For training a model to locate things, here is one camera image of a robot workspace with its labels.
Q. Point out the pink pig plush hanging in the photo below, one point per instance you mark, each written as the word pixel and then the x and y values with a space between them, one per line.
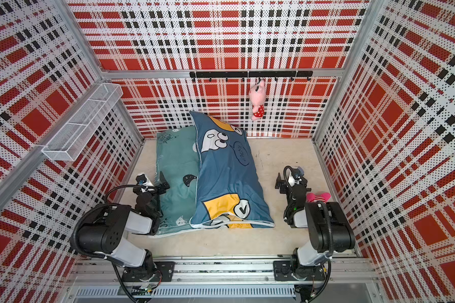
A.
pixel 257 96

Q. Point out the aluminium front rail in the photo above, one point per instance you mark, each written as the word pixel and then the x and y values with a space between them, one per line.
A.
pixel 344 269

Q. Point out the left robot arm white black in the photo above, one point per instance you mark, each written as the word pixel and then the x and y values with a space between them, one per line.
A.
pixel 101 232

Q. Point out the black hook rail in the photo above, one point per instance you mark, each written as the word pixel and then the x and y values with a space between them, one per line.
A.
pixel 250 74

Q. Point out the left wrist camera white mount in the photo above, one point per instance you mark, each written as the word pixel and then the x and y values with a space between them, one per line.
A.
pixel 144 182

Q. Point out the blue cartoon pillowcase pillow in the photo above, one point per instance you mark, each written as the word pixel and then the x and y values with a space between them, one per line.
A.
pixel 228 191

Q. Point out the pink white plush toy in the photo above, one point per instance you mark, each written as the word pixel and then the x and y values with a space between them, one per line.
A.
pixel 323 197

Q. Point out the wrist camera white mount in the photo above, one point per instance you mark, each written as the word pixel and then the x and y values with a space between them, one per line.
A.
pixel 297 173
pixel 144 182

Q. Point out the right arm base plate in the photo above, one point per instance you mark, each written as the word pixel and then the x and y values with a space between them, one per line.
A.
pixel 291 271

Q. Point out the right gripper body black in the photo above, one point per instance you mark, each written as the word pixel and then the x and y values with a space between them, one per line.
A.
pixel 286 184

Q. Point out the green cat pillowcase pillow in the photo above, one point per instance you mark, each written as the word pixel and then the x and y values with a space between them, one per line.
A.
pixel 178 161

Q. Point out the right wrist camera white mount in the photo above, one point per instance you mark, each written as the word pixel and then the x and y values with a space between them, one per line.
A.
pixel 297 173

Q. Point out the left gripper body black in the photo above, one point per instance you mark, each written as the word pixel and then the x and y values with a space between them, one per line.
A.
pixel 158 187

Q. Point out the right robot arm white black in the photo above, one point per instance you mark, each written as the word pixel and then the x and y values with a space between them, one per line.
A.
pixel 328 229

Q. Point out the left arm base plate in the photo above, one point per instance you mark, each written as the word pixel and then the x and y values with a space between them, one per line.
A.
pixel 162 271

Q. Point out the white wire mesh basket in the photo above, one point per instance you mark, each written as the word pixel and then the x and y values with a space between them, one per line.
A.
pixel 68 143

